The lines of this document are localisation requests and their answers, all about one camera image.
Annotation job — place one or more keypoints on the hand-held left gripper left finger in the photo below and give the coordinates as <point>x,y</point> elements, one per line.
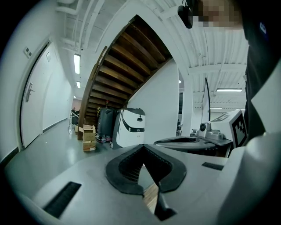
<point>87,175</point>

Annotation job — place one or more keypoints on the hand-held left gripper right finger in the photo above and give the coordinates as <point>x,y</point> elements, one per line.
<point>197,186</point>

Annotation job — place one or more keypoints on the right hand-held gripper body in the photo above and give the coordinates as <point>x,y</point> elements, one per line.
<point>230,129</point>

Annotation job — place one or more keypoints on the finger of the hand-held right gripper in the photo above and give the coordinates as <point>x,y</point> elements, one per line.
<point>193,147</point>
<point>182,136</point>

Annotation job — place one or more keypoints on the recessed ceiling light panel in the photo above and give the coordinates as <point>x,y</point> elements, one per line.
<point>229,89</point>

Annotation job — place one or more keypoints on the open cardboard box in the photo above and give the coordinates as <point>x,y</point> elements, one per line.
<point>87,129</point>

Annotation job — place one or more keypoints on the white and black service robot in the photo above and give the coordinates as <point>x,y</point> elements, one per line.
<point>129,131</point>

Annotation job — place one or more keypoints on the black floor cleaning machine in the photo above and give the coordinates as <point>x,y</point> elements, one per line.
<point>106,123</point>

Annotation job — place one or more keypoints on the metal trolley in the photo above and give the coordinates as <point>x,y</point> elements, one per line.
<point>74,118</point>

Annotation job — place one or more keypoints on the person's black shirt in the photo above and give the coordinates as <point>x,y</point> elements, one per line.
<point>261,66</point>

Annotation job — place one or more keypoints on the white door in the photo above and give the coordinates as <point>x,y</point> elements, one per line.
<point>35,114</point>

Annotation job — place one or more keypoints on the wooden staircase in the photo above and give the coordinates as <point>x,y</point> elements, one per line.
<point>123,72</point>

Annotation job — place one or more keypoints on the short ceiling light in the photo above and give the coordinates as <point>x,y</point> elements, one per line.
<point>78,84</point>

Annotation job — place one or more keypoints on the long ceiling light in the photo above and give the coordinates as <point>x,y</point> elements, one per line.
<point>76,64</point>

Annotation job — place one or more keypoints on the person's head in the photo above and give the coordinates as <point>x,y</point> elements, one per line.
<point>219,13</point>

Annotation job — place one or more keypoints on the small door sign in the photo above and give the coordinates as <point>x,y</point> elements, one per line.
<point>48,56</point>

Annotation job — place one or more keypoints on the white ceiling pipes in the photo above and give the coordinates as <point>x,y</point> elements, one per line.
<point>72,13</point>

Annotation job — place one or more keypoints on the gripper-mounted fisheye camera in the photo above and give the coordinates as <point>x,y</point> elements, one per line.
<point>204,127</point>

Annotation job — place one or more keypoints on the black head-worn camera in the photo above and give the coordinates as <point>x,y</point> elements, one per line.
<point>185,14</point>

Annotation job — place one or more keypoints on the wall switch panel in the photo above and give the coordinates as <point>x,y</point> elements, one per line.
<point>27,52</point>

